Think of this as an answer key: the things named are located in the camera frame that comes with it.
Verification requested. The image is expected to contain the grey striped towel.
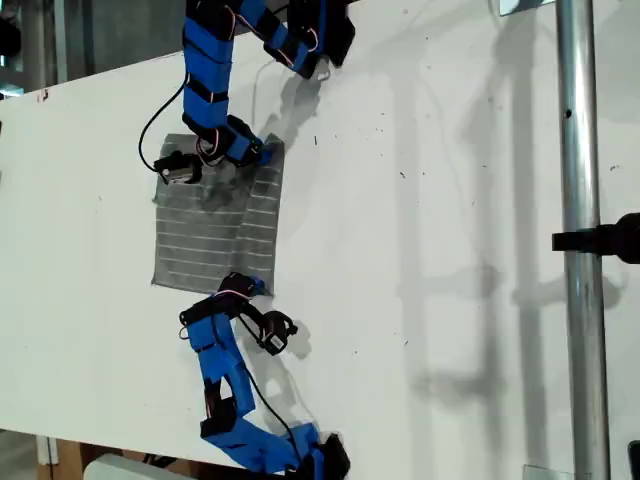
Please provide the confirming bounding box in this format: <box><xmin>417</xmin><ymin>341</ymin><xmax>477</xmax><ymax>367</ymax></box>
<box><xmin>149</xmin><ymin>131</ymin><xmax>286</xmax><ymax>297</ymax></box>

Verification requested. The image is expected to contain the white box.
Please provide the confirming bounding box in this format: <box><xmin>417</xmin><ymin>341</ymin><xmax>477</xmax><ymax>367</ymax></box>
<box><xmin>82</xmin><ymin>452</ymin><xmax>201</xmax><ymax>480</ymax></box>

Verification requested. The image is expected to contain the wooden table leg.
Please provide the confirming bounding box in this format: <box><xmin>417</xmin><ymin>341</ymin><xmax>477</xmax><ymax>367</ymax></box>
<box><xmin>53</xmin><ymin>438</ymin><xmax>85</xmax><ymax>480</ymax></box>

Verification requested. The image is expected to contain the black round object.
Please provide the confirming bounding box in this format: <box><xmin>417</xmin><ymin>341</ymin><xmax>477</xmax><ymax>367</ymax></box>
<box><xmin>0</xmin><ymin>17</ymin><xmax>24</xmax><ymax>59</ymax></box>

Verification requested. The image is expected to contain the black clamp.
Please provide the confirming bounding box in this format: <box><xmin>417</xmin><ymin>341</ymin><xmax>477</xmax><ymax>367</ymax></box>
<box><xmin>551</xmin><ymin>212</ymin><xmax>640</xmax><ymax>265</ymax></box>

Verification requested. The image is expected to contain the camera black stalk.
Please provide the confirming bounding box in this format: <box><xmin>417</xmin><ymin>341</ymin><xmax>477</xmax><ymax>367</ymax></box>
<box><xmin>233</xmin><ymin>298</ymin><xmax>271</xmax><ymax>347</ymax></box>

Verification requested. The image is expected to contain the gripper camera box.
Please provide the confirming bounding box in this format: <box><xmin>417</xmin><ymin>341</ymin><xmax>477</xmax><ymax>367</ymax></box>
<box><xmin>259</xmin><ymin>309</ymin><xmax>300</xmax><ymax>357</ymax></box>
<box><xmin>153</xmin><ymin>149</ymin><xmax>204</xmax><ymax>187</ymax></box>

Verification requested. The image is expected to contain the camera black cable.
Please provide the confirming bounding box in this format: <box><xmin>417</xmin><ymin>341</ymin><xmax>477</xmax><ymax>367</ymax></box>
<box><xmin>138</xmin><ymin>69</ymin><xmax>191</xmax><ymax>174</ymax></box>
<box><xmin>243</xmin><ymin>349</ymin><xmax>307</xmax><ymax>472</ymax></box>

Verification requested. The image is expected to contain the white leg bracket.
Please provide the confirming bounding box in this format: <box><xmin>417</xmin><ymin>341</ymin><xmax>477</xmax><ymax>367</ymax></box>
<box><xmin>35</xmin><ymin>435</ymin><xmax>61</xmax><ymax>469</ymax></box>

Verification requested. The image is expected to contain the metal corner bracket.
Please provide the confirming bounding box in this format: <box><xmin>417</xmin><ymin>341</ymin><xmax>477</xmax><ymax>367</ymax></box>
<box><xmin>498</xmin><ymin>0</ymin><xmax>557</xmax><ymax>18</ymax></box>

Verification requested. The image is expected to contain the steel post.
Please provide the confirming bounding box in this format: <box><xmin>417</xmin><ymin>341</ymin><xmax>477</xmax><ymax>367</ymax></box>
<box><xmin>554</xmin><ymin>0</ymin><xmax>614</xmax><ymax>480</ymax></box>

